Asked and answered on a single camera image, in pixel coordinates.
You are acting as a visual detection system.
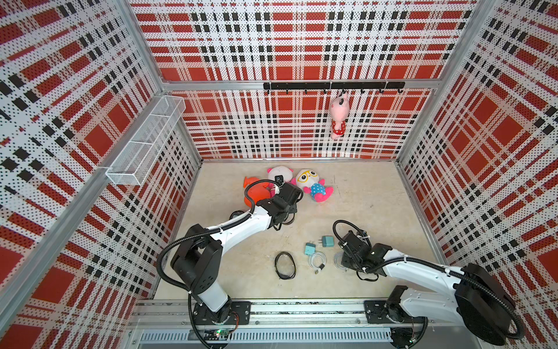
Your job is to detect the teal charger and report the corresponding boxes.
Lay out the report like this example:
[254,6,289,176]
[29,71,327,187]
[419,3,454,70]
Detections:
[304,243,316,256]
[321,236,335,248]

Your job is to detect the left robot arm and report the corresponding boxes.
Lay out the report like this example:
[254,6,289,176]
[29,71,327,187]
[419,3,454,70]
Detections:
[155,177,304,324]

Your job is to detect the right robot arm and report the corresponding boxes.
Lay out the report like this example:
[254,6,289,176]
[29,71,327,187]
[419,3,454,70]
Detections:
[332,220,526,346]

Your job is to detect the orange plush toy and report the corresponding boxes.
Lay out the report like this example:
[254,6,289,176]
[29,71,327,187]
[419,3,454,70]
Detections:
[243,177,271,203]

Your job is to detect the pink striped plush doll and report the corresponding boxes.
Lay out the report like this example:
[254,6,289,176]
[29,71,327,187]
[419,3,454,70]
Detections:
[267,166,296,196]

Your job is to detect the teal charger bottom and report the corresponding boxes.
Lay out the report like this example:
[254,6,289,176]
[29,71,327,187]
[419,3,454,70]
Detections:
[304,243,316,256]

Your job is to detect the pink hanging plush toy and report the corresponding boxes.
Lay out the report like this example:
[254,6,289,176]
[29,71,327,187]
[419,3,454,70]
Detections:
[329,92,350,140]

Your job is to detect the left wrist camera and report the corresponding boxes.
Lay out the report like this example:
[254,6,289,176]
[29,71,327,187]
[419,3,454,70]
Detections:
[274,174,285,186]

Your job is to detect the black coiled cable bottom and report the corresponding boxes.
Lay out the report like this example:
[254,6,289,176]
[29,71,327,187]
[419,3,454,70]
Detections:
[274,251,297,281]

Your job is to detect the black hook rail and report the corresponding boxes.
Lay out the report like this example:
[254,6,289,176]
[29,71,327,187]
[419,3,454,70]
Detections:
[263,81,406,92]

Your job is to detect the white wire mesh basket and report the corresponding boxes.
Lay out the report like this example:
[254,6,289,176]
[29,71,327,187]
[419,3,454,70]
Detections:
[105,95,185,186]

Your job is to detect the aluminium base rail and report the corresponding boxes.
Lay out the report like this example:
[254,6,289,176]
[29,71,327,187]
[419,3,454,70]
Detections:
[123,298,489,348]

